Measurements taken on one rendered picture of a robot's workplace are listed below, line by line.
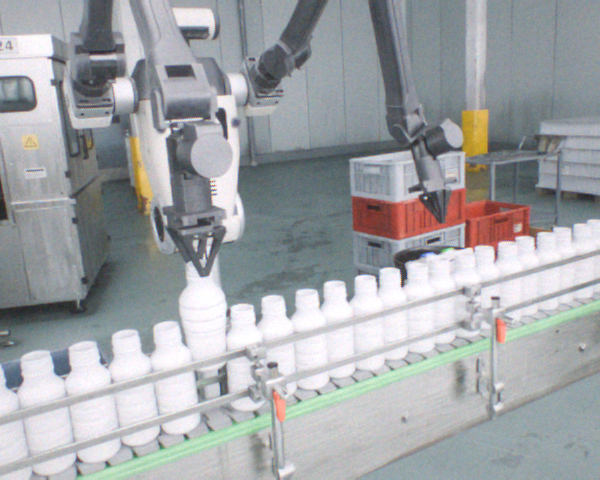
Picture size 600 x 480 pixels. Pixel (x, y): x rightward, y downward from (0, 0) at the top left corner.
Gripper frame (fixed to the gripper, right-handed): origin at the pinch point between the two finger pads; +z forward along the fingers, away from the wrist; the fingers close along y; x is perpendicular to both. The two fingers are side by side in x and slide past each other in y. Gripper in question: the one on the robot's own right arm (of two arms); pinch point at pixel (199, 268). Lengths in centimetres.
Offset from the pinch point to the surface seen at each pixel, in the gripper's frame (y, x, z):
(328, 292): 0.4, 22.0, 8.5
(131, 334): -1.5, -10.8, 8.2
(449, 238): -177, 218, 66
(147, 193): -742, 179, 97
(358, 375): 2.9, 25.8, 24.1
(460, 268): 1, 52, 10
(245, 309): -0.7, 7.1, 8.4
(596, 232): 1, 93, 10
